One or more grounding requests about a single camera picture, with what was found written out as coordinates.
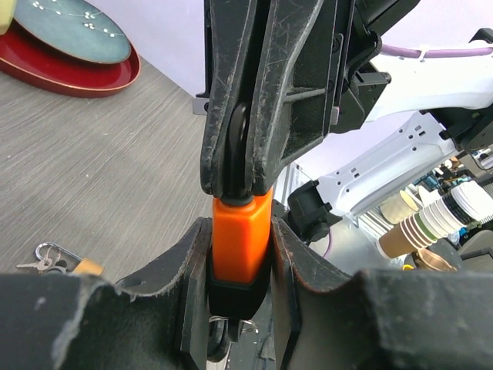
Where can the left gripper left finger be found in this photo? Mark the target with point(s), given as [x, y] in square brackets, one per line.
[155, 318]

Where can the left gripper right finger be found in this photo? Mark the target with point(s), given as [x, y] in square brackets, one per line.
[375, 319]

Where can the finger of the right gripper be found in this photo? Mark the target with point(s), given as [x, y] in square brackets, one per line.
[231, 25]

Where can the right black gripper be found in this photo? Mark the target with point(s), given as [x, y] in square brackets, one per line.
[301, 59]

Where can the black-headed keys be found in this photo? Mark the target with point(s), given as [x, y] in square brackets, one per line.
[223, 332]

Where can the orange black padlock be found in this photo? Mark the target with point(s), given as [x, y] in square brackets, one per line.
[239, 261]

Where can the small brass long-shackle padlock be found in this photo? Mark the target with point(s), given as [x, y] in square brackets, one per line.
[70, 262]

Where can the keys with panda keychain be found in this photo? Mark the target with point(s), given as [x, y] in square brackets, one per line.
[36, 264]

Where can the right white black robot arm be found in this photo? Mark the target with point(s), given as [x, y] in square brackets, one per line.
[404, 113]

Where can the stack of paper cups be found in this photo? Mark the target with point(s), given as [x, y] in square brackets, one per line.
[463, 205]

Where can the blue ceramic plate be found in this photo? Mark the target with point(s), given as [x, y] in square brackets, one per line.
[75, 28]

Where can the red round tray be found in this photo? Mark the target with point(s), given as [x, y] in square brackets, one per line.
[31, 61]

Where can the yellow mug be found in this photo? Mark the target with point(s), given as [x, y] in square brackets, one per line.
[7, 10]

